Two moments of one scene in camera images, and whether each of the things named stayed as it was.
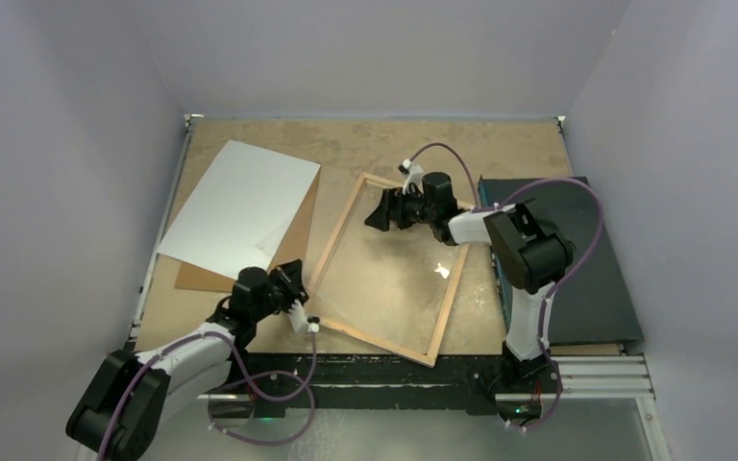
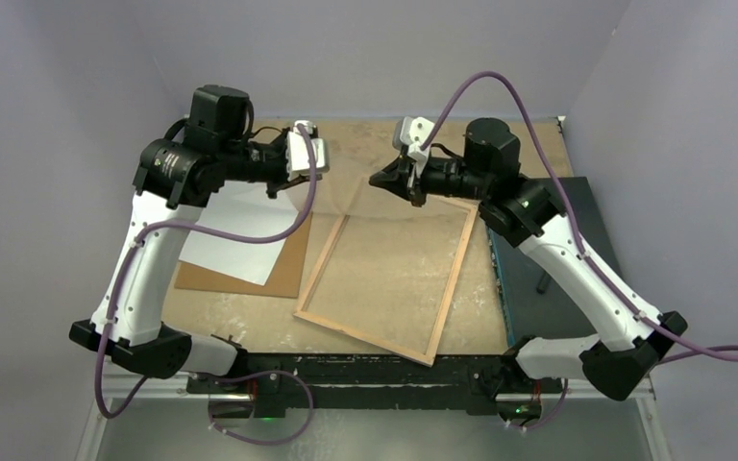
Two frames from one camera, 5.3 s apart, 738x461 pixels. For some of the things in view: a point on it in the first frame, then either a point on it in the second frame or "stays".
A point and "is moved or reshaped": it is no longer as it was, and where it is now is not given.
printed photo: x=241 y=210 stays
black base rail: x=475 y=384 stays
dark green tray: x=591 y=304 stays
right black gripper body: x=410 y=207 -> x=451 y=178
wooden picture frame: x=431 y=359 is moved or reshaped
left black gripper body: x=281 y=293 -> x=254 y=161
